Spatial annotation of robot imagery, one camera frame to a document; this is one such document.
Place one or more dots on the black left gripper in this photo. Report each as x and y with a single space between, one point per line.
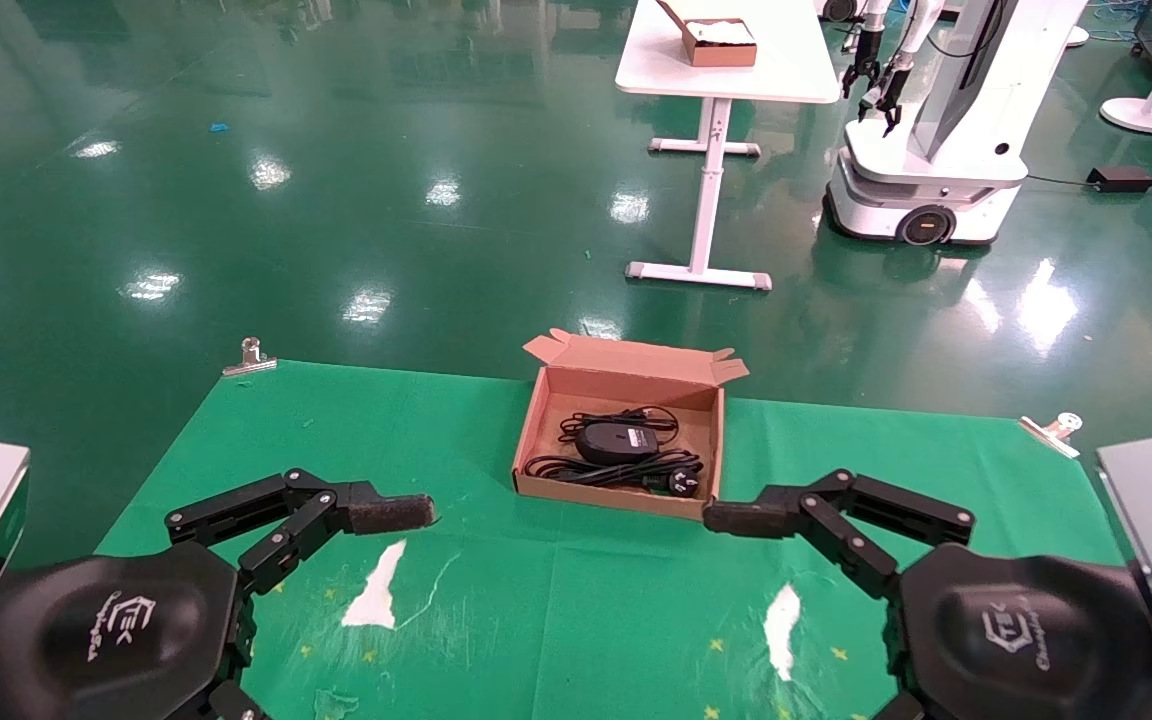
126 630

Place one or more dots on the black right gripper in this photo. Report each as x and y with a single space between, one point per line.
1026 635

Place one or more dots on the open brown cardboard box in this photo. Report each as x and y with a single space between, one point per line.
551 430

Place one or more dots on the small brown cardboard box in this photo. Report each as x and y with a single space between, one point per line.
716 40

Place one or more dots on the silver table clamp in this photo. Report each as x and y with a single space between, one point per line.
250 358
1054 431

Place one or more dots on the green tablecloth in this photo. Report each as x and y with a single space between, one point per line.
576 620

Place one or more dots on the white wheeled robot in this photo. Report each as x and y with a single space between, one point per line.
946 130

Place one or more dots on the black power brick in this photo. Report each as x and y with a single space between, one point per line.
1121 179

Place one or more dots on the white table with legs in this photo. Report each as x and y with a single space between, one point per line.
726 70

